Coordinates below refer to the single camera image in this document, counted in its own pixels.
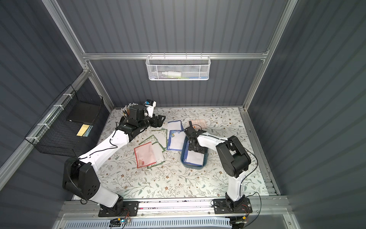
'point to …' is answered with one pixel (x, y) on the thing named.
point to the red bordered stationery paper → (144, 155)
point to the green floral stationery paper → (161, 136)
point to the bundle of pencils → (126, 110)
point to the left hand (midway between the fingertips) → (161, 115)
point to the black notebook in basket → (84, 112)
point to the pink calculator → (199, 124)
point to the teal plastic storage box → (206, 158)
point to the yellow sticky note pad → (85, 130)
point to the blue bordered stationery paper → (175, 125)
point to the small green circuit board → (116, 222)
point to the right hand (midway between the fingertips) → (195, 150)
